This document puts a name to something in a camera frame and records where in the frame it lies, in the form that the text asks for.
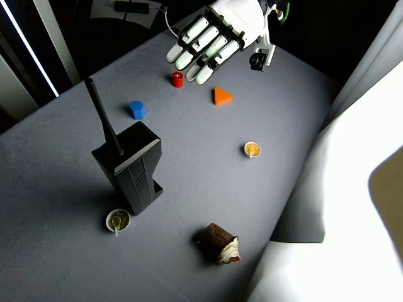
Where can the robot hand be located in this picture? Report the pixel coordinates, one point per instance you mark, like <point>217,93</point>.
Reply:
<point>242,19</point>

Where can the orange triangle block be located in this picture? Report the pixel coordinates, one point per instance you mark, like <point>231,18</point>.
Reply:
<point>221,97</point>

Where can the red cylinder block white cross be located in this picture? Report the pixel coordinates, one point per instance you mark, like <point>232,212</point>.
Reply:
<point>177,81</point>

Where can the black box device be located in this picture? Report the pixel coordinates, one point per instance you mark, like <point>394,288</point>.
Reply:
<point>130,5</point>

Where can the toy bowl orange soup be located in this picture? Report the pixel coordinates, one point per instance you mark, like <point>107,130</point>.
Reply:
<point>252,149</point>

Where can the blue hexagon block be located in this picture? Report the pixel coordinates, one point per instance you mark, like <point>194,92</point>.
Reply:
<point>137,110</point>

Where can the grey table cloth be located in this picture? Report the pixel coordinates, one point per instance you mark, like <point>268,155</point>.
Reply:
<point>195,188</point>

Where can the white light bar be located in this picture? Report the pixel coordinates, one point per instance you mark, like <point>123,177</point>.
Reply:
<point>30,48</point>

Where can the brown toy cupcake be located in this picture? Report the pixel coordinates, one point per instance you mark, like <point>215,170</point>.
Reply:
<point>215,240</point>

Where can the white backdrop cloth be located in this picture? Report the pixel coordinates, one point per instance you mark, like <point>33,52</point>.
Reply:
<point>346,220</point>

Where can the toy bowl green soup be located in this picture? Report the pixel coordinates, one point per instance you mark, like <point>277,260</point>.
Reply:
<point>118,219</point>

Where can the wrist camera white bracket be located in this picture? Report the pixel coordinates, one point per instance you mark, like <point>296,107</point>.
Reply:
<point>259,59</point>

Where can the white frame post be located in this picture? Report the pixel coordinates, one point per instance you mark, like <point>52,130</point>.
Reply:
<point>58,41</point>

